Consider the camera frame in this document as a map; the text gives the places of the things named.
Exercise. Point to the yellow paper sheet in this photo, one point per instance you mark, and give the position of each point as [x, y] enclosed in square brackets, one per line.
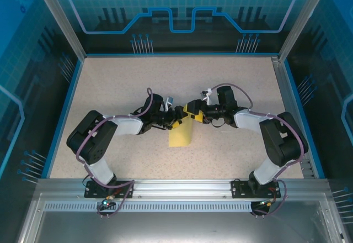
[180, 138]

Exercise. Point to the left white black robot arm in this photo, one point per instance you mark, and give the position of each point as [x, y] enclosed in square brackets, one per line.
[91, 143]

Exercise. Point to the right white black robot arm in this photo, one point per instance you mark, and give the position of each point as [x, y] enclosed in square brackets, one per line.
[275, 143]

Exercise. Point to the blue table border strip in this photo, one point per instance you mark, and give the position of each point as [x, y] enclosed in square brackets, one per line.
[69, 99]
[294, 88]

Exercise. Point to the yellow power connector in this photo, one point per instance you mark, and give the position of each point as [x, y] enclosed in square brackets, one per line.
[268, 202]
[108, 200]

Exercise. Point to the grey metal tray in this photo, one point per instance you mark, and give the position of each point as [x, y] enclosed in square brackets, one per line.
[176, 226]

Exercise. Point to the blue printed side panel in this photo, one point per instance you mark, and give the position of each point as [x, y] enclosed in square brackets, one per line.
[325, 88]
[22, 88]

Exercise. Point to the long aluminium base rail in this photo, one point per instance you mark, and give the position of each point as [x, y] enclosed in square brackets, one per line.
[179, 189]

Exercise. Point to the aluminium side rail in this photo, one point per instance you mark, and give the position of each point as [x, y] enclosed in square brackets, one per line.
[284, 88]

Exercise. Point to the aluminium frame post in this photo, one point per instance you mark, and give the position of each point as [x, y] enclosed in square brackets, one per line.
[302, 19]
[60, 19]

